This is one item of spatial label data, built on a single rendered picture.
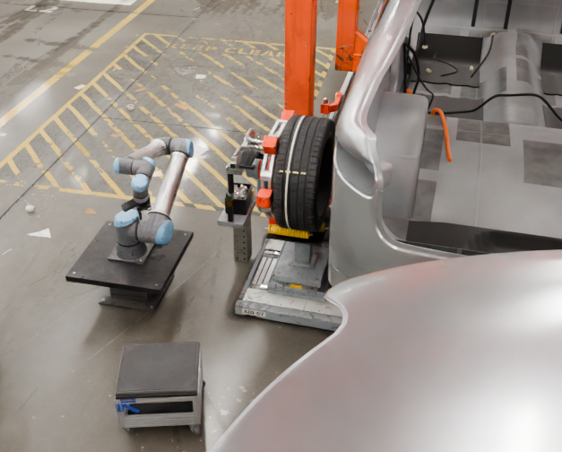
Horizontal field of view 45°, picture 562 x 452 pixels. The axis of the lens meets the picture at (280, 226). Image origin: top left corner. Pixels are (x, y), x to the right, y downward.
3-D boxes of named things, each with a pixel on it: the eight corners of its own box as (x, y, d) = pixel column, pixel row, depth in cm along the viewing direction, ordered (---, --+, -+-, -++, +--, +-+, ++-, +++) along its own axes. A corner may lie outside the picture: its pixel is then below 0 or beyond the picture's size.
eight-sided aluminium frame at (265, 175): (272, 234, 395) (271, 151, 364) (260, 233, 396) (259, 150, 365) (292, 186, 438) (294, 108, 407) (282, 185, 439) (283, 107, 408)
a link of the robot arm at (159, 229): (142, 246, 416) (176, 145, 450) (168, 249, 413) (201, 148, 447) (134, 234, 403) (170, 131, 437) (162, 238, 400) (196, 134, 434)
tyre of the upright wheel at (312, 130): (340, 134, 431) (324, 239, 425) (303, 130, 436) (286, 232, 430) (328, 104, 367) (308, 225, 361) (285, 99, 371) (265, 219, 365)
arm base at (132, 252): (109, 256, 421) (107, 242, 416) (127, 239, 436) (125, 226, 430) (135, 263, 415) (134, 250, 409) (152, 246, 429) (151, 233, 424)
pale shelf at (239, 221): (243, 228, 427) (243, 224, 426) (217, 224, 431) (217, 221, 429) (261, 193, 462) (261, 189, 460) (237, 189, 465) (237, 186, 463)
